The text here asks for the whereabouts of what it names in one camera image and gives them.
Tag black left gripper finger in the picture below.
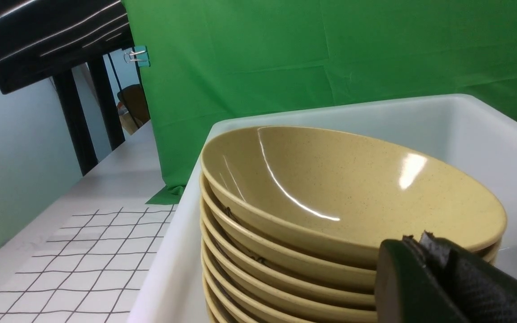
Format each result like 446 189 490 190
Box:
375 231 517 323

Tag yellow noodle bowl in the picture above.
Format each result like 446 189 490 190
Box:
200 126 508 268

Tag large white plastic tub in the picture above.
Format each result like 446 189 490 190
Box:
128 94 517 323

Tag lower stacked yellow bowls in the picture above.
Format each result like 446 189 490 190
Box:
200 173 501 323

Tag green backdrop cloth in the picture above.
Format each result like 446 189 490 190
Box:
123 0 517 205

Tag teal binder clip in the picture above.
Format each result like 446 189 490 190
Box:
123 46 151 67

